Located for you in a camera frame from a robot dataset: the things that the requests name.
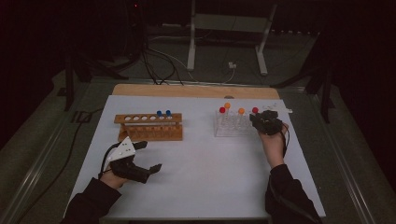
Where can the white plug adapter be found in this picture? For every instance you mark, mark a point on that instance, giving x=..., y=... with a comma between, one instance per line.
x=232, y=65

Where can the person's right hand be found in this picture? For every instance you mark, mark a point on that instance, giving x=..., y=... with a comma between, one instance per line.
x=275, y=149

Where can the person's left hand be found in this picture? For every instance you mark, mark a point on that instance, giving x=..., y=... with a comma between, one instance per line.
x=112, y=181

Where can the black floor stand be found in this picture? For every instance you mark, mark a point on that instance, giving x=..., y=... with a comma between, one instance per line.
x=69, y=87
x=326, y=99

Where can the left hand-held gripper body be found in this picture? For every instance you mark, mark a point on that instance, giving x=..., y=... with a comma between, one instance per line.
x=121, y=151

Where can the black device with red light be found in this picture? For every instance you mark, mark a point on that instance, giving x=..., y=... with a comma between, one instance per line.
x=135, y=18

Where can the red cap test tube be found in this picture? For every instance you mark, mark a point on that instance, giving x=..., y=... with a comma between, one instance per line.
x=255, y=109
x=222, y=109

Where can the orange cap test tube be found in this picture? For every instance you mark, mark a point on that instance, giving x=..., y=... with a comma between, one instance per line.
x=227, y=105
x=241, y=110

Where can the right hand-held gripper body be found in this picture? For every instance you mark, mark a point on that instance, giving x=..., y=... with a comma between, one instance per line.
x=271, y=126

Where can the white metal stand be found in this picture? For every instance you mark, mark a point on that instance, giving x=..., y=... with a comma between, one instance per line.
x=190, y=46

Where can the clear acrylic test tube rack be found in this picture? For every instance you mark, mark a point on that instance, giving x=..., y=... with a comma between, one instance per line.
x=232, y=129

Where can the metal floor rail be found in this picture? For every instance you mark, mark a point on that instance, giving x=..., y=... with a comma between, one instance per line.
x=31, y=177
x=348, y=168

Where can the dark power strip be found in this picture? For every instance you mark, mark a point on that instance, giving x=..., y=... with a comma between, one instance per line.
x=292, y=31

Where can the white table sheet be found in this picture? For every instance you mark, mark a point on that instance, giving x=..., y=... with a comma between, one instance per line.
x=202, y=168

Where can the wooden test tube rack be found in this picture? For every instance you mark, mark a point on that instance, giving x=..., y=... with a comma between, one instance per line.
x=149, y=133

